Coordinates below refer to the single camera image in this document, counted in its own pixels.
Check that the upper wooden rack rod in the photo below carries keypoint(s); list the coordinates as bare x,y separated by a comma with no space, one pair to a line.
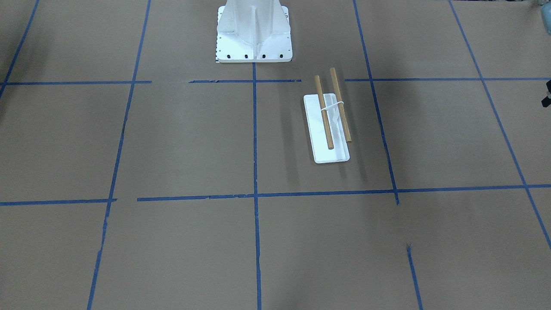
338,92

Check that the white rack centre post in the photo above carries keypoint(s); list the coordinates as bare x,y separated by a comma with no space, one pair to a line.
336,112

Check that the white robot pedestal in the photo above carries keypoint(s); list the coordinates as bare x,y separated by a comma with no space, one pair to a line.
253,31

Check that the white rack base tray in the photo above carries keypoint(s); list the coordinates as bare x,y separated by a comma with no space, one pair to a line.
321,153

